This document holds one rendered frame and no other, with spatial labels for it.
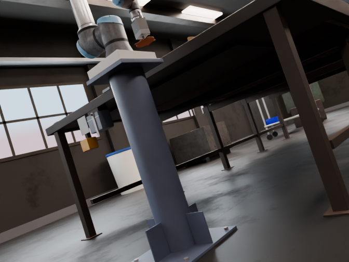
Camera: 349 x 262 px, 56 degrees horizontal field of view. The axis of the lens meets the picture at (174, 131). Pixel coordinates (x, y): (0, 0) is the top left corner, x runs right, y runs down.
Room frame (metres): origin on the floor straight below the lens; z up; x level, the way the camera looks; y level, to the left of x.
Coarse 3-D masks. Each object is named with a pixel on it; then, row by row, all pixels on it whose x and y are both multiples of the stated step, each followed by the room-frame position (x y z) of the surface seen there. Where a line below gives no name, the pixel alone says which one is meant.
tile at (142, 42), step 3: (150, 36) 1.94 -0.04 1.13; (141, 39) 1.93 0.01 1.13; (144, 39) 1.94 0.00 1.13; (147, 39) 1.95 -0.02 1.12; (150, 39) 1.96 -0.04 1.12; (153, 39) 1.98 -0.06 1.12; (138, 42) 1.96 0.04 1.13; (141, 42) 1.96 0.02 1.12; (144, 42) 1.98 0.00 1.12; (147, 42) 2.00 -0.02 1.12; (150, 42) 2.02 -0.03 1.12; (138, 45) 2.00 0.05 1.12; (141, 45) 2.02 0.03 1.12; (144, 45) 2.04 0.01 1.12
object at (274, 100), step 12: (204, 108) 4.06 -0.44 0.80; (276, 108) 5.56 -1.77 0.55; (252, 120) 4.78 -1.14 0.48; (216, 132) 4.03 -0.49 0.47; (264, 132) 4.98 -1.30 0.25; (216, 144) 4.06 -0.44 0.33; (204, 156) 3.76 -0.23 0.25; (228, 168) 4.00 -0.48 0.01; (108, 192) 2.75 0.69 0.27; (120, 192) 2.80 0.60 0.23
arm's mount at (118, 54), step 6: (114, 54) 1.36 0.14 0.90; (120, 54) 1.35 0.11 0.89; (126, 54) 1.38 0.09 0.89; (132, 54) 1.41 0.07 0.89; (138, 54) 1.43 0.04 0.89; (144, 54) 1.47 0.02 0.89; (150, 54) 1.49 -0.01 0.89; (102, 60) 1.41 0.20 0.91; (108, 60) 1.39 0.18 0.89; (114, 60) 1.37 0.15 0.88; (96, 66) 1.45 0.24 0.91; (102, 66) 1.42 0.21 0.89; (108, 66) 1.40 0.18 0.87; (90, 72) 1.48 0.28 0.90; (96, 72) 1.45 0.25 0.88; (90, 78) 1.49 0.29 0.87
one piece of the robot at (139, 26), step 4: (140, 16) 1.95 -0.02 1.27; (132, 20) 1.97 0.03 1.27; (136, 20) 1.95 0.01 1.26; (140, 20) 1.95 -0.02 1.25; (144, 20) 1.97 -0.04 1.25; (132, 24) 2.00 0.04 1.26; (136, 24) 1.96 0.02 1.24; (140, 24) 1.95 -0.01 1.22; (144, 24) 1.96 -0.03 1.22; (132, 28) 2.01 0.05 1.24; (136, 28) 1.97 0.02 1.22; (140, 28) 1.94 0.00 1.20; (144, 28) 1.96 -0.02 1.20; (148, 28) 1.97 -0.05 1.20; (136, 32) 1.99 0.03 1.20; (140, 32) 1.95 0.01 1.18; (144, 32) 1.95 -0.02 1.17; (148, 32) 1.97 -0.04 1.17; (136, 36) 2.00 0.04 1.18; (140, 36) 1.99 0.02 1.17; (144, 36) 2.01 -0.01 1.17
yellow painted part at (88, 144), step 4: (88, 136) 2.26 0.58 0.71; (84, 140) 2.23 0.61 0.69; (88, 140) 2.22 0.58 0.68; (92, 140) 2.25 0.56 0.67; (96, 140) 2.27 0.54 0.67; (84, 144) 2.24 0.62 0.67; (88, 144) 2.22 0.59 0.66; (92, 144) 2.24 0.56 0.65; (96, 144) 2.26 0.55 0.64; (84, 148) 2.25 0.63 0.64; (88, 148) 2.22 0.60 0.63; (92, 148) 2.23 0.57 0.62
